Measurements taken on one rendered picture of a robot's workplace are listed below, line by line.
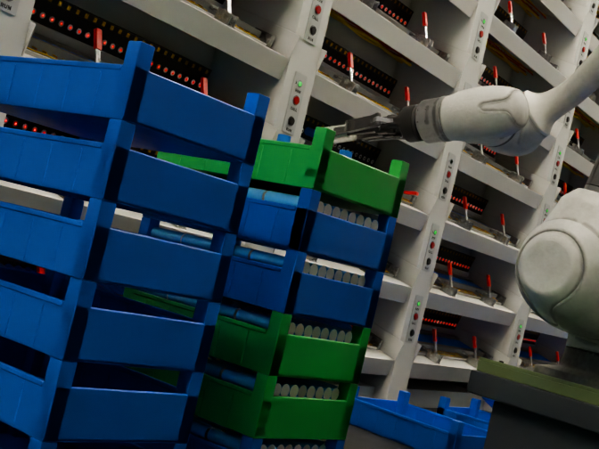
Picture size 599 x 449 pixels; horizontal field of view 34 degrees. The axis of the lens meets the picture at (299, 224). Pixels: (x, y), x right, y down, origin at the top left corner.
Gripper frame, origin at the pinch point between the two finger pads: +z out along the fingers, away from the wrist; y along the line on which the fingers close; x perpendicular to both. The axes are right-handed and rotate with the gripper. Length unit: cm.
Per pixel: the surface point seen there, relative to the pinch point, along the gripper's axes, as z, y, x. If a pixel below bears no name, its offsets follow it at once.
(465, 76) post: -5, -50, -28
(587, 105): -7, -139, -45
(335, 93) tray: -1.1, 3.7, -7.7
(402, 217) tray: 4.5, -36.3, 11.3
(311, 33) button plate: -4.1, 17.9, -15.7
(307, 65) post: -2.3, 16.3, -9.8
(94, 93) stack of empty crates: -39, 103, 27
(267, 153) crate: -35, 69, 25
